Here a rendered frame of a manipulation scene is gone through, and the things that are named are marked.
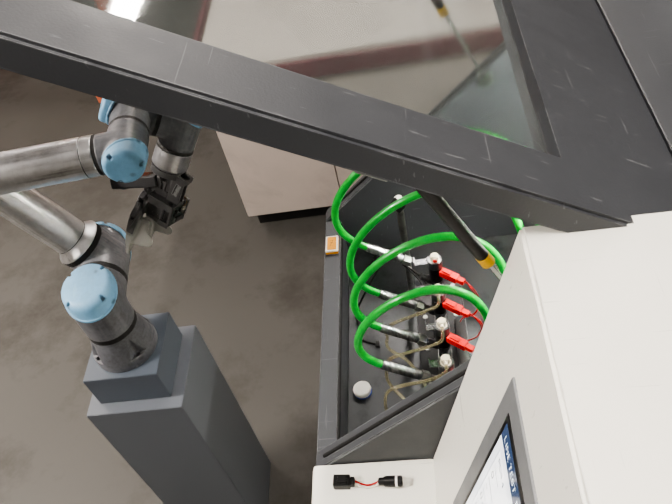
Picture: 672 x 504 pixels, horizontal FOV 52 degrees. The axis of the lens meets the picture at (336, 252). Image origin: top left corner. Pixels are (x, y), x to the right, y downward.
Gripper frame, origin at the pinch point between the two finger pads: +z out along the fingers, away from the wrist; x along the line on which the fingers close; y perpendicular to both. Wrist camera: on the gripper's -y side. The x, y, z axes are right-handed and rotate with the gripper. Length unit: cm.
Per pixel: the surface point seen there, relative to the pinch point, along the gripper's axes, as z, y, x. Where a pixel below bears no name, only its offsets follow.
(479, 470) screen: -26, 76, -45
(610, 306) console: -56, 76, -52
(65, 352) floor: 122, -56, 83
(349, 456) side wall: 2, 62, -23
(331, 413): 5, 55, -12
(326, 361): 2.0, 49.1, -1.5
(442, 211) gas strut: -54, 56, -44
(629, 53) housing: -76, 70, -2
